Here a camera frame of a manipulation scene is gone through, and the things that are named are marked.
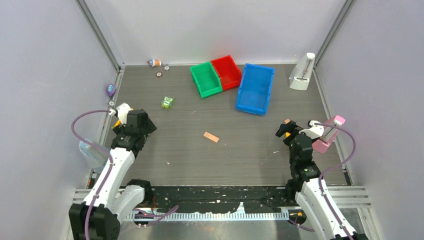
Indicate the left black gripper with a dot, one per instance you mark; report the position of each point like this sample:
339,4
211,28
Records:
149,127

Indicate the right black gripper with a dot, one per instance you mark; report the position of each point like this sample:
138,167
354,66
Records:
291,128

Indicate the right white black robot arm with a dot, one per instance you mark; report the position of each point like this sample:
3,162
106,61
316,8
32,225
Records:
307,187

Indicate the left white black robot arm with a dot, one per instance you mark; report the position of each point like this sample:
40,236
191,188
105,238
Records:
102,212

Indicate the pink metronome box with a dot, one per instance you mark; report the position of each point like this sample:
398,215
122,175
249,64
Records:
322,144

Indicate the purple round toy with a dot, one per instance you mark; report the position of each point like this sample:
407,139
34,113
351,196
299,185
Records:
111,90

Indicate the white metronome box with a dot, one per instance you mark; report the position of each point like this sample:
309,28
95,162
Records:
300,76

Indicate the round bottle cap token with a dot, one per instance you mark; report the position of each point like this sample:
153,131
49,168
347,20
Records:
159,74

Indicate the clear plastic bottle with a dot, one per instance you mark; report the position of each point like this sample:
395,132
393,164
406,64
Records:
96,157

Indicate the blue plastic bin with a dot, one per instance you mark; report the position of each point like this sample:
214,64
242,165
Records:
255,89

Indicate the small figurine toy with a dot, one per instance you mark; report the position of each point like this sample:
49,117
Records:
154,62

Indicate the small wooden block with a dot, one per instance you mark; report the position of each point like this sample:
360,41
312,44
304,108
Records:
211,137

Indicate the red plastic bin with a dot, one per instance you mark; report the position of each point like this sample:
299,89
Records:
229,73

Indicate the green plastic bin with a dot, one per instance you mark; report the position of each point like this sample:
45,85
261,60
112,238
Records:
206,79

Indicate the yellow triangular toy frame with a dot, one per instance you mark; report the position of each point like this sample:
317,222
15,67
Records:
117,124

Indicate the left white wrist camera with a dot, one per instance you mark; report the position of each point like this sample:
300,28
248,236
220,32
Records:
121,112

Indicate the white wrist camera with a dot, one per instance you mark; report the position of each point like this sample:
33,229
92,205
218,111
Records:
121,112
315,130

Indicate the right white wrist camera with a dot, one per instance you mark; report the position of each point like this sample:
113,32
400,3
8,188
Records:
315,130

